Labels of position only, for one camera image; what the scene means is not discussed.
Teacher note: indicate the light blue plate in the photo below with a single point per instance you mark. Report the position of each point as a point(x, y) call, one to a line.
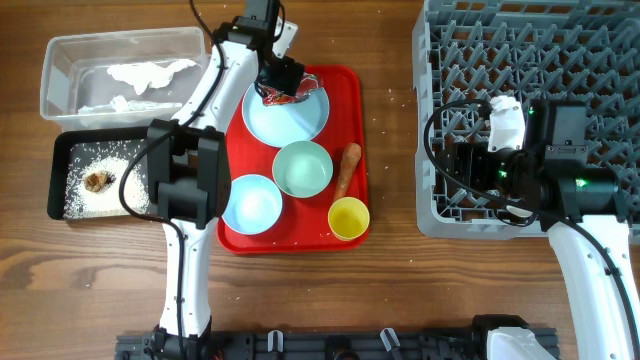
point(280, 125)

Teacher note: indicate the clear plastic bin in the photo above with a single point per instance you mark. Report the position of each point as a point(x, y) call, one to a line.
point(75, 74)

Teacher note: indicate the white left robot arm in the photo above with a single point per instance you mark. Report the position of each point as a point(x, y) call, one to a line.
point(189, 178)

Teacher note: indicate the yellow plastic cup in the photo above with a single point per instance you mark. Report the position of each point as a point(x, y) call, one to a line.
point(348, 218)

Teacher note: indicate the grey dishwasher rack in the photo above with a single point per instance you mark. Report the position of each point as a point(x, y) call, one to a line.
point(563, 50)

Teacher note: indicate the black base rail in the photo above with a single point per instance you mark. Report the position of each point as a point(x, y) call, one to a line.
point(493, 336)

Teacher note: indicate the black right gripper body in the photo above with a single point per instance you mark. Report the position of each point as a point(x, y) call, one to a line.
point(460, 169)

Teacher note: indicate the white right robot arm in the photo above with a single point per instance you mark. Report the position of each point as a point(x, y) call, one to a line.
point(535, 165)

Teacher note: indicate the mint green bowl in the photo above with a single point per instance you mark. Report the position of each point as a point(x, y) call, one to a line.
point(302, 169)

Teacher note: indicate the white spoon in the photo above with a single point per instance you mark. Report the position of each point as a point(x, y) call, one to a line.
point(519, 212)

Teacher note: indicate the light blue bowl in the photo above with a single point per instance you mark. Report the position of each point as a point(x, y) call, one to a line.
point(254, 206)

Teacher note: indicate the red foil wrapper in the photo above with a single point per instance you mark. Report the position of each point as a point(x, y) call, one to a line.
point(270, 96)

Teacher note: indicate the brown food scrap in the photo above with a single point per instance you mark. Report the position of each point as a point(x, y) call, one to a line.
point(99, 181)

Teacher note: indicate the red serving tray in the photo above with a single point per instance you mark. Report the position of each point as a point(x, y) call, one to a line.
point(303, 223)

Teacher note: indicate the black tray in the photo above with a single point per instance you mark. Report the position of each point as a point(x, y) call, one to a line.
point(80, 153)

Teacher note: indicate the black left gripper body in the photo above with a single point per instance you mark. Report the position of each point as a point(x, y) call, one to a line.
point(283, 73)

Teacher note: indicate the white napkin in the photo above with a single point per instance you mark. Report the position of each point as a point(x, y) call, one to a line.
point(142, 76)
point(120, 104)

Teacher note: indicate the orange carrot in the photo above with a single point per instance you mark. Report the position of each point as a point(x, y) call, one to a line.
point(350, 158)

